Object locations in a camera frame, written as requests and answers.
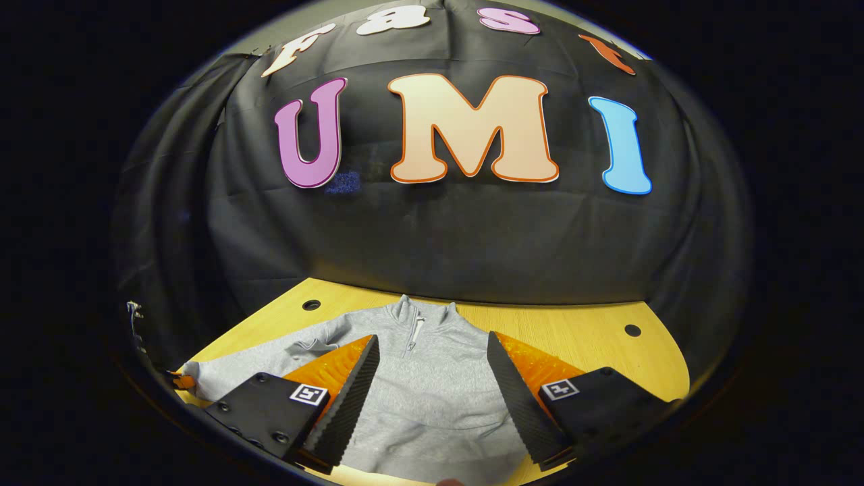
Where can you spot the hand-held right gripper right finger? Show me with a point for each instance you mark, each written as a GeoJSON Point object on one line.
{"type": "Point", "coordinates": [523, 412]}

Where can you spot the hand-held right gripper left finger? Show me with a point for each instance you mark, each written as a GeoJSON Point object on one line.
{"type": "Point", "coordinates": [347, 412]}

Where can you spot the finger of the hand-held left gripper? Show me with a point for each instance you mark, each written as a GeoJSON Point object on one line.
{"type": "Point", "coordinates": [182, 381]}

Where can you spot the grey zip-neck sweatshirt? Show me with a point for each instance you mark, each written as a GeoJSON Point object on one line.
{"type": "Point", "coordinates": [432, 405]}

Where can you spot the black backdrop cloth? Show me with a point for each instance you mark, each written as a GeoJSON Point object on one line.
{"type": "Point", "coordinates": [472, 236]}

